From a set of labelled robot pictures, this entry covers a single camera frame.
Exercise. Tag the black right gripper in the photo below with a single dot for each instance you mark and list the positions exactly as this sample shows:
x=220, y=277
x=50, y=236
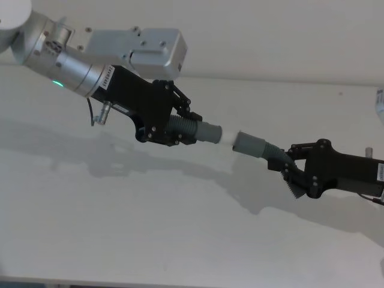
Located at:
x=339, y=169

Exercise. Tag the small silver plug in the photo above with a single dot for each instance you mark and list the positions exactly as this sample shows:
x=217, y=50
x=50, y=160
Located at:
x=369, y=151

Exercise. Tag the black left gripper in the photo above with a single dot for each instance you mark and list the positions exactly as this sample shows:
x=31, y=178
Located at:
x=141, y=99

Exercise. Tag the small white grey box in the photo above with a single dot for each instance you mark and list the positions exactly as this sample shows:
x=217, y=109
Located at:
x=379, y=100

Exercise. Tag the white table cloth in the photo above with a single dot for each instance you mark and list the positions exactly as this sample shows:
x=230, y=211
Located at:
x=150, y=210

